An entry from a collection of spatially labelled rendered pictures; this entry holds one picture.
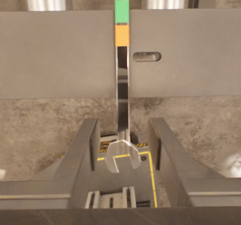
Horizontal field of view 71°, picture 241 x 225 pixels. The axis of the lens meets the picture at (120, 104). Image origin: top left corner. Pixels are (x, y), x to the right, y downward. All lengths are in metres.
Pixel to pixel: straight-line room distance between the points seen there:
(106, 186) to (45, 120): 0.74
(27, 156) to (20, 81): 1.63
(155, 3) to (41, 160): 1.61
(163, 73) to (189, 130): 1.44
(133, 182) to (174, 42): 1.25
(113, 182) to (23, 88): 1.22
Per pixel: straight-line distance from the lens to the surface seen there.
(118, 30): 0.18
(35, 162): 1.83
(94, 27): 0.19
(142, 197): 1.48
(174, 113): 1.51
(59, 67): 0.20
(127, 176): 1.34
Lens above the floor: 1.35
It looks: 73 degrees down
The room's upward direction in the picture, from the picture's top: 179 degrees clockwise
